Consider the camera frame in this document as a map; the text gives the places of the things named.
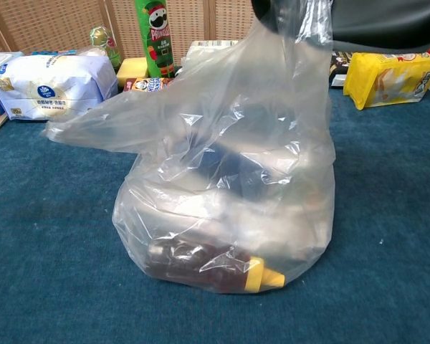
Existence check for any woven rattan folding screen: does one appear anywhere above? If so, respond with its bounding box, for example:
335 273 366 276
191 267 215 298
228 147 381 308
0 0 430 60

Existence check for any black pink snack pack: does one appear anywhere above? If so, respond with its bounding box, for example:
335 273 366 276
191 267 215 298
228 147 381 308
329 52 354 87

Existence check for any brown sauce bottle yellow cap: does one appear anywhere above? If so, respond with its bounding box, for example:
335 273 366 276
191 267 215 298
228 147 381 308
145 240 286 294

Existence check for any yellow sponge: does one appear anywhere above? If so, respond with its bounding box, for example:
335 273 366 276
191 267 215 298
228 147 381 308
116 58 150 88

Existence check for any long white paper roll pack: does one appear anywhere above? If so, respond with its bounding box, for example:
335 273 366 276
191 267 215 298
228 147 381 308
184 39 239 71

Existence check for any yellow snack bag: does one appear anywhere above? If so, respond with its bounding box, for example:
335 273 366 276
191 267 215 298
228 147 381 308
343 49 430 110

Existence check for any brown Hello Panda box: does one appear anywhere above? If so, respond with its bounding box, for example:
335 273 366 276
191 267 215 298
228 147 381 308
123 77 175 95

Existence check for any dark blue box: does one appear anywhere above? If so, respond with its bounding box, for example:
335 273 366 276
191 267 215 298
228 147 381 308
196 143 273 201

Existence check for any light blue wipes pack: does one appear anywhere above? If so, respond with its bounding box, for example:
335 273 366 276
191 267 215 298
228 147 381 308
0 52 24 78

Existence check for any teal felt table cover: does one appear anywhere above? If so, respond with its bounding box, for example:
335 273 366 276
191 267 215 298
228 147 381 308
0 85 430 344

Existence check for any green Pringles can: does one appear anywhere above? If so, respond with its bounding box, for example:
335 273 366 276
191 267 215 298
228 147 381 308
134 0 176 79

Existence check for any clear plastic shopping bag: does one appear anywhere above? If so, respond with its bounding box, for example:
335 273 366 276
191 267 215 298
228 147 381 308
41 0 337 295

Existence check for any white blue tissue pack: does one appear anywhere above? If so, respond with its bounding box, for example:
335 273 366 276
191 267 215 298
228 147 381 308
0 53 119 121

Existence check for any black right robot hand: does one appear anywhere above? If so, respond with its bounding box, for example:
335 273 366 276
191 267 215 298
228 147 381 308
250 0 430 55

